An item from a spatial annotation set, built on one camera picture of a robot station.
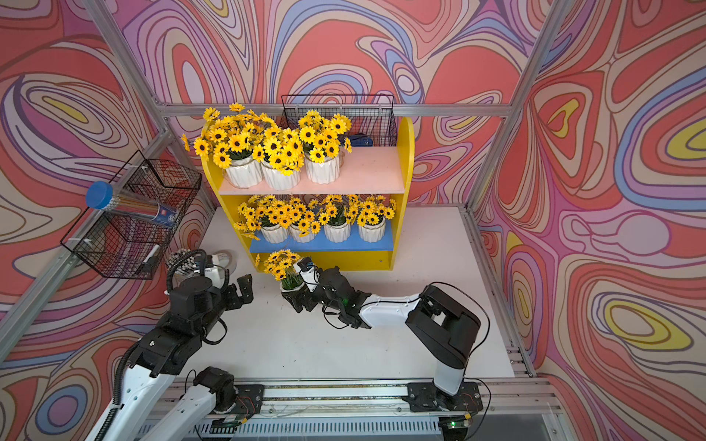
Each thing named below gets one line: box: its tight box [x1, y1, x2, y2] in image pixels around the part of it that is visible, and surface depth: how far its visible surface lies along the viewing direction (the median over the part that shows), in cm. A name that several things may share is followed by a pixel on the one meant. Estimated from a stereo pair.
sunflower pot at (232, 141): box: [182, 102, 264, 189], surface depth 62 cm
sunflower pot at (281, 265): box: [263, 248, 306, 293], surface depth 77 cm
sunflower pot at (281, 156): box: [252, 126, 306, 192], surface depth 60 cm
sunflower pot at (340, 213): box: [318, 193, 360, 243], surface depth 85 cm
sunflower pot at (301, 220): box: [285, 198, 321, 243], surface depth 81 cm
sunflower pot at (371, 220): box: [356, 194, 398, 243], surface depth 84 cm
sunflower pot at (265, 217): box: [233, 194, 294, 244], surface depth 82 cm
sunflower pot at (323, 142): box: [298, 109, 353, 184], surface depth 62 cm
